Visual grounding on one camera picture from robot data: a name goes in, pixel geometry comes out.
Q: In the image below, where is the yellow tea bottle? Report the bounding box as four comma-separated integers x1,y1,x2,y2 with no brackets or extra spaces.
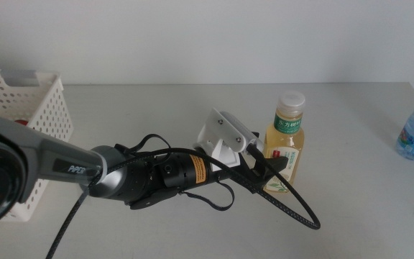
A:
262,90,306,194

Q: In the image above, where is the white perforated plastic basket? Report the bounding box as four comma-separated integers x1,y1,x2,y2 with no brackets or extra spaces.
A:
0,68,75,222

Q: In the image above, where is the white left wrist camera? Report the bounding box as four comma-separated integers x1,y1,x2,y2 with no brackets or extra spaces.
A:
192,107,265,172

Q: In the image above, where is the thick braided black cable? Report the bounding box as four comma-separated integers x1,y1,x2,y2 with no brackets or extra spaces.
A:
45,143,321,259

